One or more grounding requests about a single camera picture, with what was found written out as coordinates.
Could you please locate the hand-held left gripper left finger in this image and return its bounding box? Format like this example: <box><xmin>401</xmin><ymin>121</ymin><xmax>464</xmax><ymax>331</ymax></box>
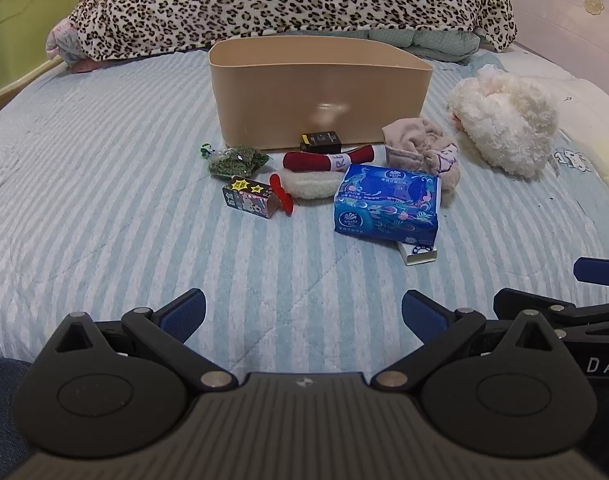
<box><xmin>54</xmin><ymin>288</ymin><xmax>238</xmax><ymax>392</ymax></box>

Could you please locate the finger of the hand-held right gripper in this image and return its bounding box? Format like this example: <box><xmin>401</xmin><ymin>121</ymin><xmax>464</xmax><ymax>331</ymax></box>
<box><xmin>493</xmin><ymin>288</ymin><xmax>609</xmax><ymax>334</ymax></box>
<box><xmin>573</xmin><ymin>257</ymin><xmax>609</xmax><ymax>289</ymax></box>

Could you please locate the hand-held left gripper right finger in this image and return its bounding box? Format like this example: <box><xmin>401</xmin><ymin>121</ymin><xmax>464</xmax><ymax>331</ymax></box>
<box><xmin>371</xmin><ymin>290</ymin><xmax>560</xmax><ymax>391</ymax></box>

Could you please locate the small white box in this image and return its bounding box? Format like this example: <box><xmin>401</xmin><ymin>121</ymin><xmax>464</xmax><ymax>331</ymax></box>
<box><xmin>397</xmin><ymin>240</ymin><xmax>438</xmax><ymax>266</ymax></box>

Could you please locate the blue tissue pack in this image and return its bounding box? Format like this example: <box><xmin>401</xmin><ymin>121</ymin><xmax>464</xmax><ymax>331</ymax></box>
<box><xmin>333</xmin><ymin>163</ymin><xmax>441</xmax><ymax>248</ymax></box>

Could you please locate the blue striped bed sheet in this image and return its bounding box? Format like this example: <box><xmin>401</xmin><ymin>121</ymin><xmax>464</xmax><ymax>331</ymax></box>
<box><xmin>0</xmin><ymin>50</ymin><xmax>609</xmax><ymax>361</ymax></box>

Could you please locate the small printed carton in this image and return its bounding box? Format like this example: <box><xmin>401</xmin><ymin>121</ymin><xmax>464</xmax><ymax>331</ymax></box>
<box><xmin>222</xmin><ymin>175</ymin><xmax>279</xmax><ymax>219</ymax></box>

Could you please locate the pink socks bundle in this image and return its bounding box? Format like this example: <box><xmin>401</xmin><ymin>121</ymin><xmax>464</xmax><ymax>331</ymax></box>
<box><xmin>382</xmin><ymin>116</ymin><xmax>460</xmax><ymax>207</ymax></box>

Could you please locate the green snack packet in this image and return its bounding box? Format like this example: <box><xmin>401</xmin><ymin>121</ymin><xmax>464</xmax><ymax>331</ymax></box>
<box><xmin>200</xmin><ymin>143</ymin><xmax>271</xmax><ymax>180</ymax></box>

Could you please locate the white fluffy pad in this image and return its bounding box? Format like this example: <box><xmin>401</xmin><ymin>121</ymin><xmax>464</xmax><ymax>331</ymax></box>
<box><xmin>283</xmin><ymin>170</ymin><xmax>343</xmax><ymax>200</ymax></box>

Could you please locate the white fluffy plush slipper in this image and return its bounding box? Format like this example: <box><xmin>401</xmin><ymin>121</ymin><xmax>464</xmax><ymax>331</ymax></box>
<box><xmin>447</xmin><ymin>66</ymin><xmax>560</xmax><ymax>179</ymax></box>

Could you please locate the rolled red sock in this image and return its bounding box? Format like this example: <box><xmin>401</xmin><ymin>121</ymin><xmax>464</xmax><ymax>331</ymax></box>
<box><xmin>283</xmin><ymin>144</ymin><xmax>376</xmax><ymax>173</ymax></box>

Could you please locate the small black box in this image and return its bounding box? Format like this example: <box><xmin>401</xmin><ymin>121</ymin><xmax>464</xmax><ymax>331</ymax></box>
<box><xmin>300</xmin><ymin>131</ymin><xmax>343</xmax><ymax>155</ymax></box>

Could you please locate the person's leg in jeans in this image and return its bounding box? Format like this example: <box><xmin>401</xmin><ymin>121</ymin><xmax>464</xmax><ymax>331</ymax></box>
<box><xmin>0</xmin><ymin>358</ymin><xmax>38</xmax><ymax>480</ymax></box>

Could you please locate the beige plastic storage bin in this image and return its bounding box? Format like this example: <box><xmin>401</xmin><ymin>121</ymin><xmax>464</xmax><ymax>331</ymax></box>
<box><xmin>208</xmin><ymin>35</ymin><xmax>433</xmax><ymax>152</ymax></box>

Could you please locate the pink headboard with flower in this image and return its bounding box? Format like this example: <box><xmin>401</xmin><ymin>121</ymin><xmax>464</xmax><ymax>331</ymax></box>
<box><xmin>487</xmin><ymin>0</ymin><xmax>609</xmax><ymax>111</ymax></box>

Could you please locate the pale green quilt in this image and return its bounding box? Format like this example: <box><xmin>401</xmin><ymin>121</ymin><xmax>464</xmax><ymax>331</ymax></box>
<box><xmin>384</xmin><ymin>27</ymin><xmax>490</xmax><ymax>65</ymax></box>

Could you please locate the pink patterned cloth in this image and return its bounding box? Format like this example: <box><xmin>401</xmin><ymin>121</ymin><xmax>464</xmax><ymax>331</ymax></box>
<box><xmin>45</xmin><ymin>16</ymin><xmax>92</xmax><ymax>73</ymax></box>

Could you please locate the leopard print blanket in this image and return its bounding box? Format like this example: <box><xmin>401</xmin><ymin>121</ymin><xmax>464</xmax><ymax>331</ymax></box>
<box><xmin>64</xmin><ymin>0</ymin><xmax>518</xmax><ymax>63</ymax></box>

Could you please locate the green wooden cabinet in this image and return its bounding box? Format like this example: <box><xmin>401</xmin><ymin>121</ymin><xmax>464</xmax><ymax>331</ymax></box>
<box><xmin>0</xmin><ymin>0</ymin><xmax>82</xmax><ymax>123</ymax></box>

